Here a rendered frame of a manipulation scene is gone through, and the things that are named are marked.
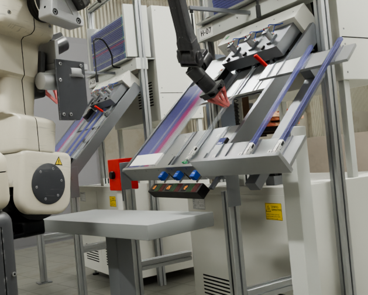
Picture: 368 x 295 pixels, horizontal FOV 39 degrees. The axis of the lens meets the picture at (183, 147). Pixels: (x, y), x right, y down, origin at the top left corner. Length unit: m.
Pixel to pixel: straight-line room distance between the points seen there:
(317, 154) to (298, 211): 6.37
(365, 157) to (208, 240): 5.40
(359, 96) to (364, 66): 8.36
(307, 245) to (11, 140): 0.88
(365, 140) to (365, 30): 5.33
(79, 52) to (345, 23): 4.15
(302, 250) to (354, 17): 1.03
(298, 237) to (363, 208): 0.61
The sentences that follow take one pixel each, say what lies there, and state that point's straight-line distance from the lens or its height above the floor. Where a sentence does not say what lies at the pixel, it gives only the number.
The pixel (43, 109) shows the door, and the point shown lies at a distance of 5.61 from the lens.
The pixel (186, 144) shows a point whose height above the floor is 0.81.
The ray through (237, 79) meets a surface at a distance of 2.14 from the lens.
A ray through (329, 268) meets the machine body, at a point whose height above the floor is 0.30.
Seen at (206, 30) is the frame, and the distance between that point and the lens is 2.56.
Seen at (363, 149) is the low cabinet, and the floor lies 0.63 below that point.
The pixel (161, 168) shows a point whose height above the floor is 0.73.
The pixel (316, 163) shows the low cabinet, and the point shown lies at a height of 0.48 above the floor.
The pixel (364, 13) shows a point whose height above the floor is 1.27.
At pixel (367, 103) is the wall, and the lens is 10.81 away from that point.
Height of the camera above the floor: 0.76
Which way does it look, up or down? 1 degrees up
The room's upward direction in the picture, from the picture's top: 5 degrees counter-clockwise
